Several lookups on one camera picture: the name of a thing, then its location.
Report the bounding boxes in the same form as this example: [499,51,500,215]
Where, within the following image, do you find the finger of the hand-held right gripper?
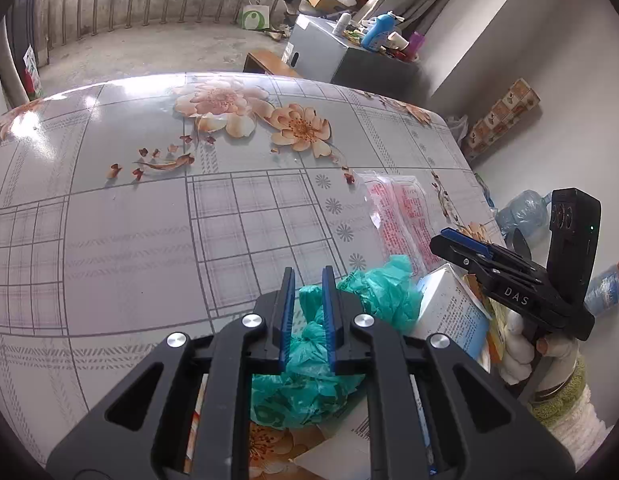
[430,238,530,286]
[439,228,533,273]

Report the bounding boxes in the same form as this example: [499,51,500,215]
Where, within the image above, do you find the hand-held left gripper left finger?
[47,266,298,480]

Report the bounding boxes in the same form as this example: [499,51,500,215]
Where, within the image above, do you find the teal plastic bag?
[250,254,424,430]

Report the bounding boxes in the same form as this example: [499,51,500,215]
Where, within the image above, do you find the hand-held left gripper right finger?
[322,265,575,480]

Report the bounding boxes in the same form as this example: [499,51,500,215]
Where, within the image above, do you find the tall patterned cardboard box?
[462,77,541,161]

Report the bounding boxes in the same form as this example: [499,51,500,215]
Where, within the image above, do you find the round table with glossy cover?
[0,71,507,480]

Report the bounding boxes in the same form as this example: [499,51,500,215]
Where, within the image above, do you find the white green paper bag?
[238,0,271,31]

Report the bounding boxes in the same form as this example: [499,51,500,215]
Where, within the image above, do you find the clear packet red print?
[357,172,447,278]

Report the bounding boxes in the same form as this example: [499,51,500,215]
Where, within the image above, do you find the grey cabinet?
[287,14,430,96]

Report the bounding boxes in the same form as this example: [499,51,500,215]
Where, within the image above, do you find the blue detergent bottle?
[360,14,397,51]

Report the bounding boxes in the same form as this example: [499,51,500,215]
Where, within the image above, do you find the purple cup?
[405,31,426,61]

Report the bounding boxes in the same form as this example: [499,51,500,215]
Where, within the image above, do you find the red green printed bag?
[20,45,44,101]

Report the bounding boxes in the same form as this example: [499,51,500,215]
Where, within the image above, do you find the white plastic bag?
[447,114,470,143]

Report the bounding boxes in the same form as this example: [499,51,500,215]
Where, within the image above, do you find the person's right hand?
[500,310,575,386]

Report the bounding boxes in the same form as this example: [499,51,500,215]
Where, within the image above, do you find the yellow snack packet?
[462,270,507,366]

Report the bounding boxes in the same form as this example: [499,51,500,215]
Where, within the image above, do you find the empty blue water jug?
[494,189,553,236]

